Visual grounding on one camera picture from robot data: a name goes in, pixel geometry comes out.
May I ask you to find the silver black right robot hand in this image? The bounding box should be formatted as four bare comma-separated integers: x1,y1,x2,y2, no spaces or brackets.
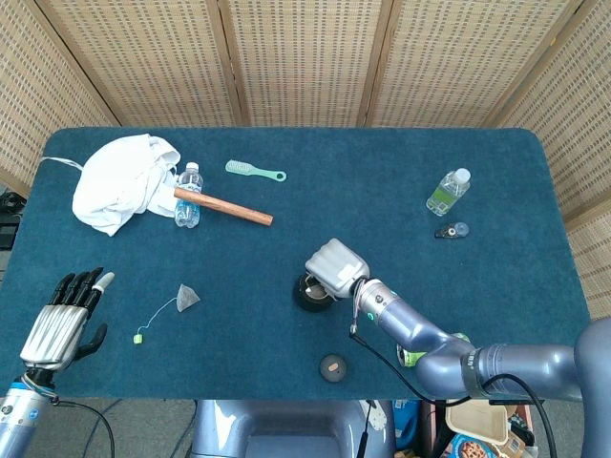
304,238,371,301

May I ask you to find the black floor equipment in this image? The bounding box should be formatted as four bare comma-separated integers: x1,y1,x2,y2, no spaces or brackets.
0,190,26,250

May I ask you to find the black teapot lid orange knob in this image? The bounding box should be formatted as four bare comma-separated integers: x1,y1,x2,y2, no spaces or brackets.
319,353,348,384

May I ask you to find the clear bottle blue label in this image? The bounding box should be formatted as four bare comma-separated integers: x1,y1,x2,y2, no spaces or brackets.
173,161,204,229

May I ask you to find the beige takeaway box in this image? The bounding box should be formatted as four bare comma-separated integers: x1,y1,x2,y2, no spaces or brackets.
445,399,512,448

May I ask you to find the clear bottle green label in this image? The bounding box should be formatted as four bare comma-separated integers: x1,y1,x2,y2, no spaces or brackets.
425,167,472,218

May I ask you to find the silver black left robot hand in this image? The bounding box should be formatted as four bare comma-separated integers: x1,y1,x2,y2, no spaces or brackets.
19,266,116,378

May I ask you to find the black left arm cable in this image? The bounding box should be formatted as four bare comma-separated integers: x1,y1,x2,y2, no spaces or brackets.
50,398,116,458

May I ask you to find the wooden rolling stick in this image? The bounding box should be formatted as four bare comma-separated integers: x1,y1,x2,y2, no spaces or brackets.
173,186,275,228

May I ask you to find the grey-blue robot torso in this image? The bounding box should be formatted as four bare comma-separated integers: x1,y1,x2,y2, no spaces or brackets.
190,399,397,458

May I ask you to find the black teapot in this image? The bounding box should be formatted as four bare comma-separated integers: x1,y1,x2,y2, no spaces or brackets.
291,272,335,315

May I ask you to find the blue plastic package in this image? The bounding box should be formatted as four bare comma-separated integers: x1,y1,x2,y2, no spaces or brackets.
393,399,421,449

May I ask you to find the mint green brush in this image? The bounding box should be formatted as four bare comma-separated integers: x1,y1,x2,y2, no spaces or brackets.
224,159,288,183

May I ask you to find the blue cookie box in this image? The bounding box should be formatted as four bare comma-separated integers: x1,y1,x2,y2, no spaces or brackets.
446,432,500,458

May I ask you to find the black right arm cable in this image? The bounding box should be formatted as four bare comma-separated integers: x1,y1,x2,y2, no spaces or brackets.
348,279,559,458

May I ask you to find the woven bamboo folding screen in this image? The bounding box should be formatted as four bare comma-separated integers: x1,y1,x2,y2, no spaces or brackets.
0,0,611,321

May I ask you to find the white crumpled cloth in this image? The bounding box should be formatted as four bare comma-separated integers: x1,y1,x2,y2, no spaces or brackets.
72,133,182,238

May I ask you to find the pyramid tea bag with string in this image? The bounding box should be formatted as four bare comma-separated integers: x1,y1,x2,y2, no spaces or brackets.
133,283,201,345

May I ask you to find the blue carpet table cover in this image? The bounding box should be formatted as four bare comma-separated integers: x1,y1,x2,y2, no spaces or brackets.
0,126,607,402

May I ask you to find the white strap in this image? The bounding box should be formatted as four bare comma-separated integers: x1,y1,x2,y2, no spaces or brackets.
39,156,85,172

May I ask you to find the green drink can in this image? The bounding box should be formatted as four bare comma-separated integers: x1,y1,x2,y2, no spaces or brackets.
395,332,472,368

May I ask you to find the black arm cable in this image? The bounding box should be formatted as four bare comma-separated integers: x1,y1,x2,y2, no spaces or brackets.
348,279,559,458
50,398,116,458

